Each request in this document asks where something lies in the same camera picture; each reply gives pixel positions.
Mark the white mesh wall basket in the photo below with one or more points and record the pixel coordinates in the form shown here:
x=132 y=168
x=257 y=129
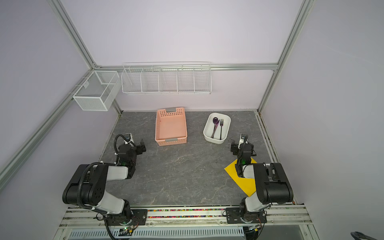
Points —
x=98 y=91

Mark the aluminium mounting rail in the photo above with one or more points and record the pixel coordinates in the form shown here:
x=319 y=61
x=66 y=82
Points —
x=214 y=216

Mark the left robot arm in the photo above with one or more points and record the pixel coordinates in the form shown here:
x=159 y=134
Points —
x=87 y=187

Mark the white slotted cable duct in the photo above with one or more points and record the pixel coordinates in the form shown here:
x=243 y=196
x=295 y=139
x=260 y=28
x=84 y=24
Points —
x=158 y=233

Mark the white plastic tray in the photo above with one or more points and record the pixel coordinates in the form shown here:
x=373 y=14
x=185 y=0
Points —
x=207 y=132

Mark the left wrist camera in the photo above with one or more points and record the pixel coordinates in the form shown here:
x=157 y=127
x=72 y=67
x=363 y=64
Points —
x=128 y=138

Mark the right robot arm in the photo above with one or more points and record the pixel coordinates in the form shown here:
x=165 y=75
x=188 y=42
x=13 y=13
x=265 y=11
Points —
x=270 y=181

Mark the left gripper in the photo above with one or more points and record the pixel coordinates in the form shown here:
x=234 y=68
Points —
x=139 y=147

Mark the yellow paper napkin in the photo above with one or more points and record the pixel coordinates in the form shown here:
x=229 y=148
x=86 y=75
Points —
x=248 y=186

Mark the green circuit board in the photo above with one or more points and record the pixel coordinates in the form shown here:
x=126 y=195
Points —
x=125 y=232

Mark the white wire wall rack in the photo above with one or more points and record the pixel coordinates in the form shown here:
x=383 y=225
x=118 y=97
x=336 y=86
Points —
x=167 y=78

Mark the dark iridescent fork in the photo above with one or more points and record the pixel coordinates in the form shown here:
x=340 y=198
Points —
x=221 y=125

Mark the purple iridescent spoon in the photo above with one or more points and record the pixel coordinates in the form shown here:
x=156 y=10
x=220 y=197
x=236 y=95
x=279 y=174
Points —
x=216 y=122

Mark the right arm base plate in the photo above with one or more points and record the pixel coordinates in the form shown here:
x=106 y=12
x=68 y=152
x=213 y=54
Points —
x=234 y=215

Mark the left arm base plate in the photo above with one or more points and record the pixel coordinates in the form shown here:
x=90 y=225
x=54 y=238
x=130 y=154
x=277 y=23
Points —
x=138 y=217

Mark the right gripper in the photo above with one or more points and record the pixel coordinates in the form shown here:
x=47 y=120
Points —
x=243 y=147

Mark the pink perforated plastic basket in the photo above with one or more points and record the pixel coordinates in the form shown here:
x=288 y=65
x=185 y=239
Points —
x=171 y=127

